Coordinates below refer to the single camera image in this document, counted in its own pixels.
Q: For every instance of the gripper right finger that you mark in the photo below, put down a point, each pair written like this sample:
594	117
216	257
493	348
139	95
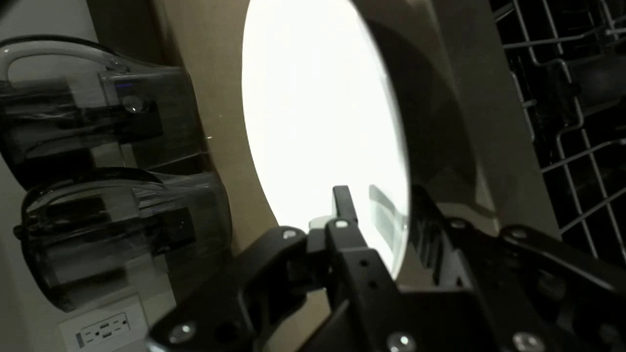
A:
538	274

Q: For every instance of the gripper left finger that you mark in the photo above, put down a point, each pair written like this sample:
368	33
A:
274	274

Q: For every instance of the white round plate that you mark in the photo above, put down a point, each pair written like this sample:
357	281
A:
318	112

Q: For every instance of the dishwasher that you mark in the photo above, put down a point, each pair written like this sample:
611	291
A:
587	88

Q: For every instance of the clear glass pitcher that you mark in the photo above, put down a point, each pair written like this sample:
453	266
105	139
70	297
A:
88	112
122	234

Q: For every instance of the white wall socket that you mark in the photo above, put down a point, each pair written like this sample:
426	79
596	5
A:
102	330

